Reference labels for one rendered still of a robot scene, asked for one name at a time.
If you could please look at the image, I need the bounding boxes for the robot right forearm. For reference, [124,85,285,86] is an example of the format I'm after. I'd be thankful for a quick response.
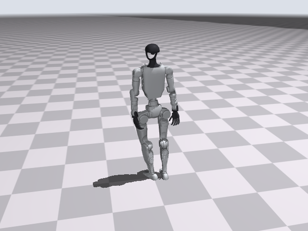
[169,88,178,110]

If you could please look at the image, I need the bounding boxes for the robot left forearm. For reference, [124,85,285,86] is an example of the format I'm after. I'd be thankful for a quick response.
[130,90,138,116]

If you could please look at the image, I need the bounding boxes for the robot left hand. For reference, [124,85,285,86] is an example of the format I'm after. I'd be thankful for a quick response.
[132,111,144,129]

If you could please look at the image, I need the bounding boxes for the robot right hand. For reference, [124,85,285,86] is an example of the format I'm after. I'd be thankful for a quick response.
[169,106,180,126]

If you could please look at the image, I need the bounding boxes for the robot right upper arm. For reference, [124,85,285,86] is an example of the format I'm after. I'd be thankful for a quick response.
[164,65,175,93]

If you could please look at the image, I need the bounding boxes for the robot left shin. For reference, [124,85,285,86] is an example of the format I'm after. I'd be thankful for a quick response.
[141,143,154,175]

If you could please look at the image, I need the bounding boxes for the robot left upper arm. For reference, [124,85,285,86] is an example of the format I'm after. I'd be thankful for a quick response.
[132,67,143,97]

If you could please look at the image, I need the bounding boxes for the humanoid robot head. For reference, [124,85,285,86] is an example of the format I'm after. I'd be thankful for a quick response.
[145,43,160,68]

